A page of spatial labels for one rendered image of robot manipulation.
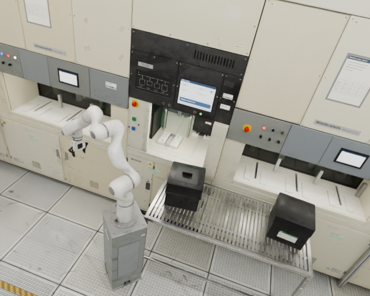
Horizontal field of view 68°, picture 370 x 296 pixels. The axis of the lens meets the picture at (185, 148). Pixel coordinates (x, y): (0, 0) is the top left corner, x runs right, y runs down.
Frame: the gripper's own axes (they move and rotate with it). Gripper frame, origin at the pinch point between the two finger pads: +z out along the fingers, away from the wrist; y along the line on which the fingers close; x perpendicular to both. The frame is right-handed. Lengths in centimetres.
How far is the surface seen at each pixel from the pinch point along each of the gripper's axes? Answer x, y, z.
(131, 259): -73, -3, 63
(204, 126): -36, 121, -1
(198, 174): -80, 59, 0
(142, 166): -17, 56, 32
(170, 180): -70, 35, 0
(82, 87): 38, 30, -36
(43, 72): 74, 13, -39
